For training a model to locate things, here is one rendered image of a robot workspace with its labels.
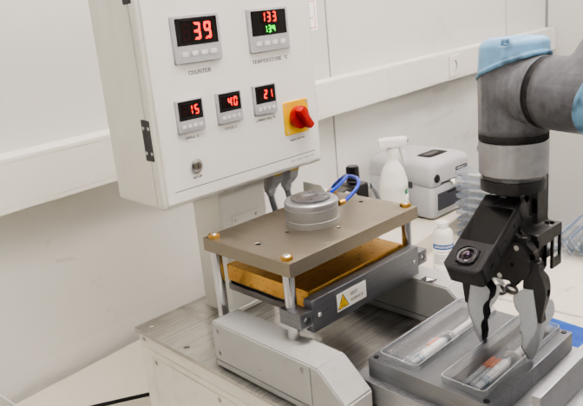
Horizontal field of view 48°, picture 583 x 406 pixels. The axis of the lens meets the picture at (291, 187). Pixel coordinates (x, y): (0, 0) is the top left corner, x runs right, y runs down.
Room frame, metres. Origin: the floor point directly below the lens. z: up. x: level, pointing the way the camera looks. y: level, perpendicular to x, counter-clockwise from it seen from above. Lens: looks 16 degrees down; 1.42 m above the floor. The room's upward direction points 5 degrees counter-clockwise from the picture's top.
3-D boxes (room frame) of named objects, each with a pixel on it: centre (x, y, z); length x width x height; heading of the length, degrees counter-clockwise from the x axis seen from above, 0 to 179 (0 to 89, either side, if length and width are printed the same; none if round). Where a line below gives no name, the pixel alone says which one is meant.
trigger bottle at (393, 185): (1.76, -0.29, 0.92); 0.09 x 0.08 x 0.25; 92
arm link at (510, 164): (0.71, -0.25, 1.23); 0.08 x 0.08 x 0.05
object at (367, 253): (0.92, -0.03, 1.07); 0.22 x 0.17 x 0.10; 133
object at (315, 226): (0.95, -0.02, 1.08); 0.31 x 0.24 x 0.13; 133
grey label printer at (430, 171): (1.89, -0.39, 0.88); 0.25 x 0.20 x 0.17; 42
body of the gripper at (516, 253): (0.71, -0.25, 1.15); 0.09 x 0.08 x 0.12; 133
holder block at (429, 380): (0.72, -0.20, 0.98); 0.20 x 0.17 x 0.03; 133
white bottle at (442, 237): (1.46, -0.35, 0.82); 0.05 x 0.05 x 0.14
